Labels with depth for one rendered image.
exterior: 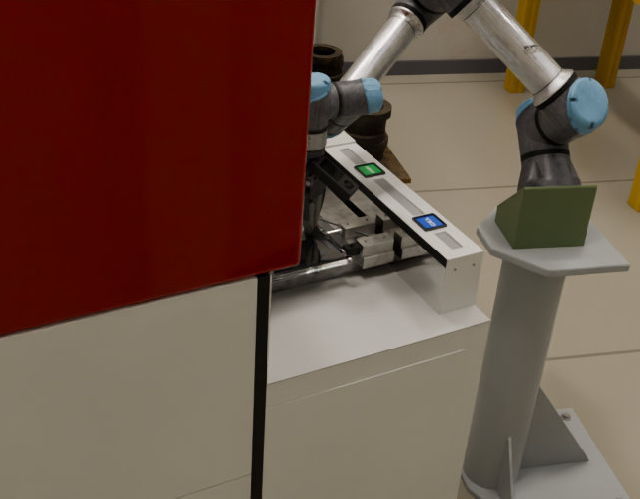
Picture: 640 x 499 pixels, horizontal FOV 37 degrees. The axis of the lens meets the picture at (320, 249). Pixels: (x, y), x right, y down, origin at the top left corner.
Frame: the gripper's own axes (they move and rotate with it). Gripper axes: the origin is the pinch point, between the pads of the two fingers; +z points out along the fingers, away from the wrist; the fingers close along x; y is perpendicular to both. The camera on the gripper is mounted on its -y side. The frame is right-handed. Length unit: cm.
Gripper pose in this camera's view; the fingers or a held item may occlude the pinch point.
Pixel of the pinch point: (312, 228)
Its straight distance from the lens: 214.3
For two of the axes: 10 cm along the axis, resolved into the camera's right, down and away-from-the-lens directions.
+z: -0.6, 8.4, 5.3
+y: -8.9, -2.9, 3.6
